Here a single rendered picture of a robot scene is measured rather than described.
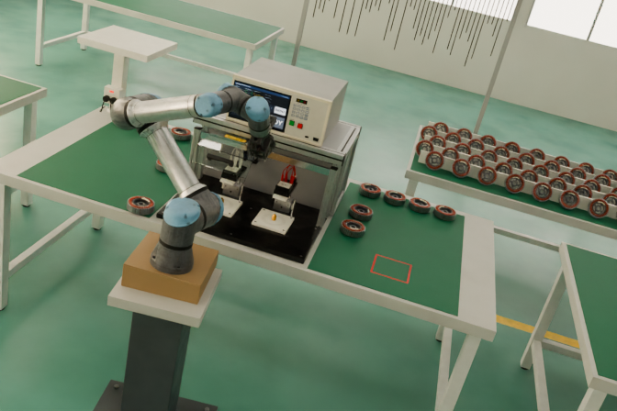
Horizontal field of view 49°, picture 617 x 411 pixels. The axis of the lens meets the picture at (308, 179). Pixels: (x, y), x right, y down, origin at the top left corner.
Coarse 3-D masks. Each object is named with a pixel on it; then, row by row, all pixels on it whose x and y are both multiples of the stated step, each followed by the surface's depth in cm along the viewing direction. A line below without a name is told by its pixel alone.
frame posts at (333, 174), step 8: (200, 128) 294; (208, 128) 305; (192, 144) 297; (192, 152) 298; (192, 168) 301; (200, 168) 311; (336, 168) 286; (200, 176) 313; (328, 176) 287; (336, 176) 297; (328, 184) 288; (336, 184) 301; (328, 192) 290; (328, 200) 291; (320, 208) 293; (328, 208) 303; (320, 216) 294; (328, 216) 307; (320, 224) 296
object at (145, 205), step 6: (132, 198) 281; (138, 198) 282; (144, 198) 282; (150, 198) 283; (132, 204) 276; (138, 204) 279; (144, 204) 280; (150, 204) 280; (132, 210) 275; (138, 210) 275; (144, 210) 276; (150, 210) 278
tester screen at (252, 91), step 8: (240, 88) 286; (248, 88) 286; (256, 88) 285; (264, 96) 285; (272, 96) 284; (280, 96) 283; (272, 104) 286; (280, 104) 285; (272, 112) 287; (280, 128) 289
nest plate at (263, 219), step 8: (264, 208) 298; (256, 216) 291; (264, 216) 292; (280, 216) 295; (256, 224) 285; (264, 224) 286; (272, 224) 287; (280, 224) 288; (288, 224) 290; (280, 232) 284
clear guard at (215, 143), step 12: (216, 132) 290; (228, 132) 293; (204, 144) 276; (216, 144) 279; (228, 144) 281; (240, 144) 284; (192, 156) 273; (204, 156) 273; (228, 156) 273; (240, 156) 273; (252, 156) 276; (216, 168) 271; (228, 168) 271; (240, 168) 271
